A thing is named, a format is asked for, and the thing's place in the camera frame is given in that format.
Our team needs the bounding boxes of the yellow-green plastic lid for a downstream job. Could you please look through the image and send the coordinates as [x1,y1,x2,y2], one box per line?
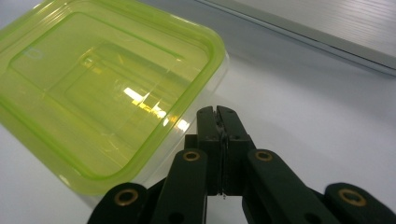
[0,0,231,198]

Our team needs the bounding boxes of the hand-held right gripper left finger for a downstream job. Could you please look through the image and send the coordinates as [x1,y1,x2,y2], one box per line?
[184,105,226,197]

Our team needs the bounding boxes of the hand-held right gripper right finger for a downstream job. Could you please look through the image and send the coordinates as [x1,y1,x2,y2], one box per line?
[216,105,257,197]

